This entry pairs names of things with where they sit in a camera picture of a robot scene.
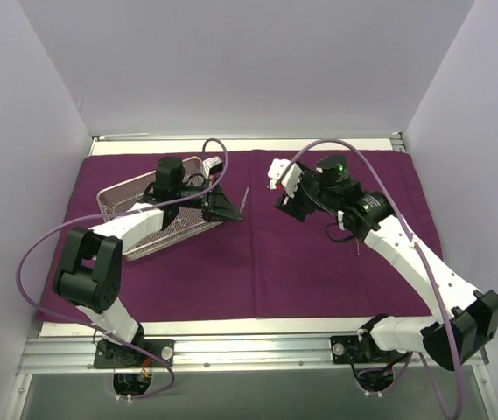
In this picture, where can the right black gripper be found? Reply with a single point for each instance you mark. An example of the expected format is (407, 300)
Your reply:
(292, 206)

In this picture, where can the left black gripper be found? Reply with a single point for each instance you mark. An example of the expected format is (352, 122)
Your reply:
(209, 203)

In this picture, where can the purple cloth wrap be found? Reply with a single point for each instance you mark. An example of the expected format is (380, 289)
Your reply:
(269, 265)

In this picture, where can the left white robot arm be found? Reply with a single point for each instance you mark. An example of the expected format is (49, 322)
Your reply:
(89, 271)

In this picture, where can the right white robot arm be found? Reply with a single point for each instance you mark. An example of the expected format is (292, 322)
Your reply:
(462, 318)

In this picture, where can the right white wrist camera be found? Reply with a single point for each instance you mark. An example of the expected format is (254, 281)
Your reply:
(282, 173)

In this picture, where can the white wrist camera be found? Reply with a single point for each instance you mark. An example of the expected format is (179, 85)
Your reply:
(282, 173)
(211, 166)

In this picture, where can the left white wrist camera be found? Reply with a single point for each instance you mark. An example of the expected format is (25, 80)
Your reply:
(211, 166)

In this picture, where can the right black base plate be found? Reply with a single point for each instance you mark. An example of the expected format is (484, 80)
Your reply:
(360, 349)

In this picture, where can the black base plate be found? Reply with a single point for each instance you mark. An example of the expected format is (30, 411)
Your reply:
(109, 355)
(360, 349)

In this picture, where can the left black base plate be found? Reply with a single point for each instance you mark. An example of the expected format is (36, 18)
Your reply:
(109, 355)

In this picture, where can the aluminium front rail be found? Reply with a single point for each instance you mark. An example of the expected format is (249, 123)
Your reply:
(212, 353)

